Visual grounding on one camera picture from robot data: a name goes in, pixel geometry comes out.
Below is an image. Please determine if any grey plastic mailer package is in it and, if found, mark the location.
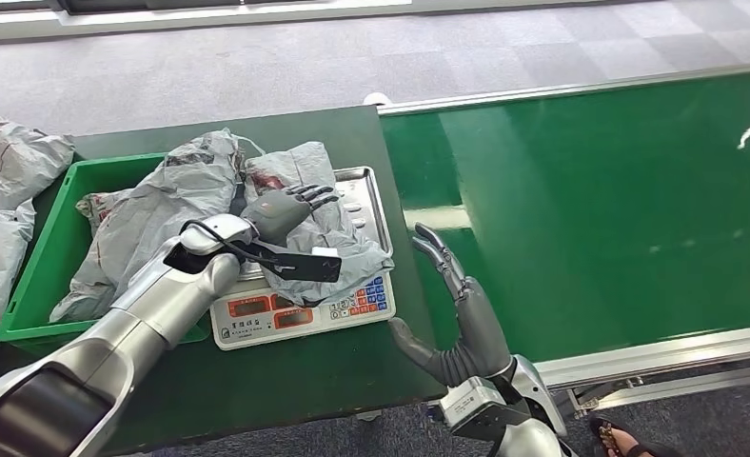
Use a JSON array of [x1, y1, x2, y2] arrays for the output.
[[242, 141, 395, 308]]

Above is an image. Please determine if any large grey mailer package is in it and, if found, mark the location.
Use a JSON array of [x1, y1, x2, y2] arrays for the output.
[[49, 129, 245, 324]]

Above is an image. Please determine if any white electronic scale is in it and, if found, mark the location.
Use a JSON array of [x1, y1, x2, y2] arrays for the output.
[[209, 270, 397, 352]]

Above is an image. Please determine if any green conveyor belt, aluminium frame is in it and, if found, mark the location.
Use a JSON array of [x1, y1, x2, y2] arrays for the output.
[[374, 61, 750, 421]]

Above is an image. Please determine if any steel scale pan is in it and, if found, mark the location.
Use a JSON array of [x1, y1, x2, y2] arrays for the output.
[[234, 166, 394, 282]]

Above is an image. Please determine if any person's foot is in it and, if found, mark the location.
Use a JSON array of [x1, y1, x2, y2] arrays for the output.
[[608, 426, 659, 457]]

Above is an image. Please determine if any black sandal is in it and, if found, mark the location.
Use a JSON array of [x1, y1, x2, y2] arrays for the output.
[[587, 416, 682, 457]]

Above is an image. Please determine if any small grey package, red print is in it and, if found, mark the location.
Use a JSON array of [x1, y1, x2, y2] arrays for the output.
[[75, 189, 135, 238]]

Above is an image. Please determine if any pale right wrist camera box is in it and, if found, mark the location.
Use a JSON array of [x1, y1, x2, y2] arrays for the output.
[[439, 377, 533, 441]]

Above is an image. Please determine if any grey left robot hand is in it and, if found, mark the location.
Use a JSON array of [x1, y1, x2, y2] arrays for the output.
[[241, 184, 341, 248]]

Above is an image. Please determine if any crumpled grey package, dark-red print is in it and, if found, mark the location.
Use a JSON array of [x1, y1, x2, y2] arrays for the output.
[[0, 113, 76, 214]]

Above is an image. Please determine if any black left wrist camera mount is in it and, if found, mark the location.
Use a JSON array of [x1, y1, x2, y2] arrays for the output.
[[244, 244, 344, 284]]

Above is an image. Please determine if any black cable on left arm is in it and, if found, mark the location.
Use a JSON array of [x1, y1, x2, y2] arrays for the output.
[[178, 218, 277, 268]]

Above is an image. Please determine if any green plastic bin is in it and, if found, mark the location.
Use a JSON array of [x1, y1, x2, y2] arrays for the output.
[[0, 152, 212, 346]]

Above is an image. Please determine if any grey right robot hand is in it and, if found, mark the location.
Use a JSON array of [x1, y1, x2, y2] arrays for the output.
[[387, 222, 515, 387]]

